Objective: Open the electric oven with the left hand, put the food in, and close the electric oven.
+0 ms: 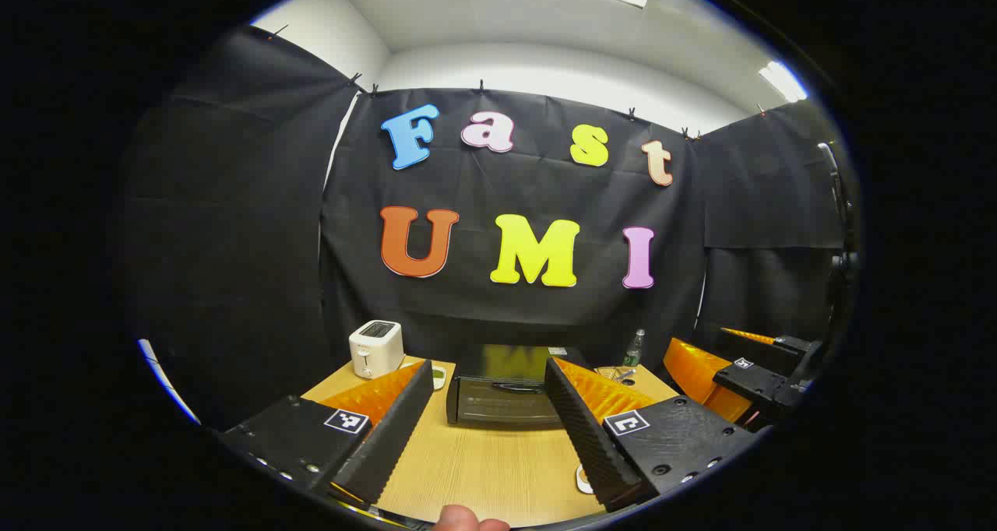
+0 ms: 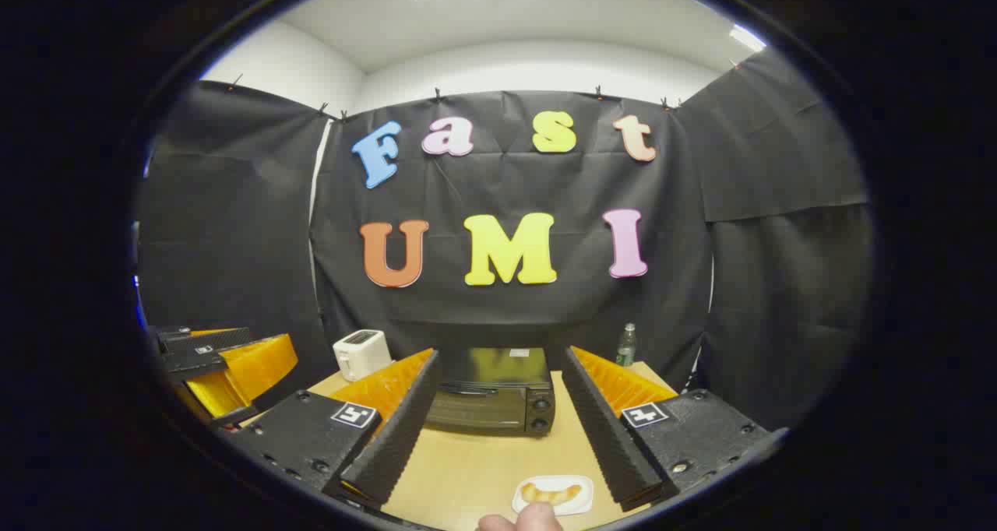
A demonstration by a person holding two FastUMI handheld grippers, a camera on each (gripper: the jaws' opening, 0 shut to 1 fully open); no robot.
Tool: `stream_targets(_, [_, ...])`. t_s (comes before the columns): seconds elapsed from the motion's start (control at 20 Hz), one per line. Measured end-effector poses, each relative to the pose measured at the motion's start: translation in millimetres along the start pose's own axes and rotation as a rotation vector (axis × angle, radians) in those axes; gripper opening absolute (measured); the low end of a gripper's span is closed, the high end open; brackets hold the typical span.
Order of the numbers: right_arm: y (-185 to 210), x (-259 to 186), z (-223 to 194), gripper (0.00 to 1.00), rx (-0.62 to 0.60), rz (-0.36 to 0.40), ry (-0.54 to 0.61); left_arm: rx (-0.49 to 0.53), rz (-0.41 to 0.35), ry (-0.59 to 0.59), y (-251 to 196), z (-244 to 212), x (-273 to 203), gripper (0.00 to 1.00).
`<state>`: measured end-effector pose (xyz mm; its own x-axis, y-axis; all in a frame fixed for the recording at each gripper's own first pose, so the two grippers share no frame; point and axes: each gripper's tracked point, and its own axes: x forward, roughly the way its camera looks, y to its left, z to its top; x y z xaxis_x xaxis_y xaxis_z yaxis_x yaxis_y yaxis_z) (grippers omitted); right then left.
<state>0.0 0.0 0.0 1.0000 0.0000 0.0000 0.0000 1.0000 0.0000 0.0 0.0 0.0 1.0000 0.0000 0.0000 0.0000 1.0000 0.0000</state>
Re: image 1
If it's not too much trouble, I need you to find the ceiling light panel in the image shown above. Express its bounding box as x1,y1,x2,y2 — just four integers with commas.
758,60,809,104

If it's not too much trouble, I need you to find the black backdrop cloth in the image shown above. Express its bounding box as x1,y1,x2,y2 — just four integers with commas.
117,25,858,431

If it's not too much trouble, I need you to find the black electric oven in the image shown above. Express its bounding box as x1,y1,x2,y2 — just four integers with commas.
446,344,587,429

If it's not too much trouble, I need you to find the white toaster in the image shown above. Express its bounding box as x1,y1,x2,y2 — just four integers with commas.
348,320,406,380

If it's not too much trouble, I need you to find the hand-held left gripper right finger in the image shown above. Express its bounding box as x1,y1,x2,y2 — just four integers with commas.
544,357,758,513

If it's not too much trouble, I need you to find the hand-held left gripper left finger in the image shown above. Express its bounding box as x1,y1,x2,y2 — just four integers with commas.
220,360,435,505

